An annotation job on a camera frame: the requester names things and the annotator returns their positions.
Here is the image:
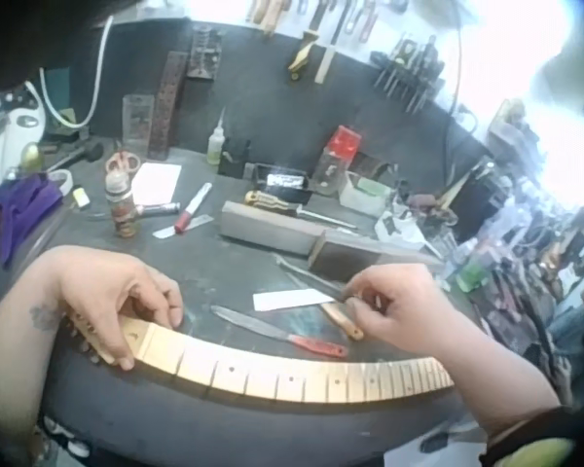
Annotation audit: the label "person's right hand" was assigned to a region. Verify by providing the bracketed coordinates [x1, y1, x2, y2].
[343, 266, 452, 355]

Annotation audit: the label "person's left hand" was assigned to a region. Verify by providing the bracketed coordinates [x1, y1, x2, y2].
[47, 245, 186, 372]

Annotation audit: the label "maple guitar neck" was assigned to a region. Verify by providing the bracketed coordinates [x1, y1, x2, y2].
[60, 310, 456, 405]

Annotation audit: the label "dark wooden sanding block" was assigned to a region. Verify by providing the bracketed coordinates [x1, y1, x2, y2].
[308, 229, 445, 284]

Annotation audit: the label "green bottle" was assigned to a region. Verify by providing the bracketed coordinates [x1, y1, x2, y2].
[454, 237, 493, 294]

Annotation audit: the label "brown glue bottle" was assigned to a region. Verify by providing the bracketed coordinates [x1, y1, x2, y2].
[103, 169, 139, 240]

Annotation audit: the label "flat metal scraper blade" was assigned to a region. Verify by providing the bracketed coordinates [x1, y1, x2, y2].
[151, 213, 216, 241]

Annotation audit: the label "silver metal tube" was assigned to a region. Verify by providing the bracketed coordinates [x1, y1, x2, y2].
[134, 200, 182, 218]

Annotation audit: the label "bare metal file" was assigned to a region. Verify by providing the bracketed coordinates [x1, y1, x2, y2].
[272, 252, 347, 297]

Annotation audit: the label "purple cloth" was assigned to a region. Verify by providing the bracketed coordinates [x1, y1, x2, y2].
[0, 171, 65, 267]

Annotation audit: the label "white tape roll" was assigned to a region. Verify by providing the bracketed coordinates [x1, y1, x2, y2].
[45, 168, 75, 197]

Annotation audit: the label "white paper card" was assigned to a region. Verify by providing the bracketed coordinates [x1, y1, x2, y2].
[252, 287, 340, 313]

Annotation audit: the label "white paper sheet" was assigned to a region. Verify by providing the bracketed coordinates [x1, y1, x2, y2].
[129, 162, 183, 206]

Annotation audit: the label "red white craft knife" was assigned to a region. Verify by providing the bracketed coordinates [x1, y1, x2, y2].
[173, 181, 214, 235]

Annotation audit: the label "translucent plastic tub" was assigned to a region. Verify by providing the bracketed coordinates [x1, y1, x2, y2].
[339, 171, 393, 218]

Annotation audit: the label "black mallet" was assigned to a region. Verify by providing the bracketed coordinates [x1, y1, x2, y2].
[45, 140, 106, 174]

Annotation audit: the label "cluttered side shelf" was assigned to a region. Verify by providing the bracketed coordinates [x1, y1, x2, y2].
[442, 96, 584, 395]

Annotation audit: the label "long wooden sanding block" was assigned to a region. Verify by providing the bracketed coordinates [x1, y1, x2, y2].
[219, 199, 323, 258]

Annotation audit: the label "clear plastic package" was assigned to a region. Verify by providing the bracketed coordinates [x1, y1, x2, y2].
[121, 93, 156, 153]

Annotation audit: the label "clear container red lid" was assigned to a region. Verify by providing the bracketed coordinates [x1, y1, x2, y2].
[311, 125, 363, 197]

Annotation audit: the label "yellow black screwdriver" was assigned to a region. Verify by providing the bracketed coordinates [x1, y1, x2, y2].
[243, 190, 359, 231]

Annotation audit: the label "white guitar body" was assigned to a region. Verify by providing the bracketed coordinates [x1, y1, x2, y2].
[0, 80, 48, 182]

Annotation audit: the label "black tray with foil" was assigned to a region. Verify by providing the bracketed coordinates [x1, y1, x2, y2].
[252, 162, 313, 206]

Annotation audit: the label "clear nozzle bottle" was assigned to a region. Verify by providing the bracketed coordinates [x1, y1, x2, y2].
[204, 107, 227, 166]

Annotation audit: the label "small black box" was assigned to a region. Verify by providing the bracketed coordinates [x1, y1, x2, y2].
[218, 137, 252, 178]

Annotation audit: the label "brown perforated strip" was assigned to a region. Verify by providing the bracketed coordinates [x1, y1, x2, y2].
[147, 50, 189, 162]

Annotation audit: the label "rack of pliers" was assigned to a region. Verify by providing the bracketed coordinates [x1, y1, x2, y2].
[371, 35, 447, 116]

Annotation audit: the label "dark block with springs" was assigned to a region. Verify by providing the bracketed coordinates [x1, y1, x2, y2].
[186, 25, 226, 82]

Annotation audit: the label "wooden handled knife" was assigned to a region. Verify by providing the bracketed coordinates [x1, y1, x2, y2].
[285, 272, 366, 341]

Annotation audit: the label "red handled file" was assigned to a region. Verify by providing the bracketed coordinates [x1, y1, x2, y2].
[210, 305, 349, 359]

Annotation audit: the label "orange handled scissors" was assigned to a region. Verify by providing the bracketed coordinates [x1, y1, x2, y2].
[104, 150, 142, 176]

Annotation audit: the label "white cable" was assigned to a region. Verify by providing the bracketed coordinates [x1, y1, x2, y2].
[38, 14, 116, 130]

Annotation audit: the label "wall rack of hanging tools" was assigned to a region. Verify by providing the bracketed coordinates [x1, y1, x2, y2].
[244, 0, 411, 85]

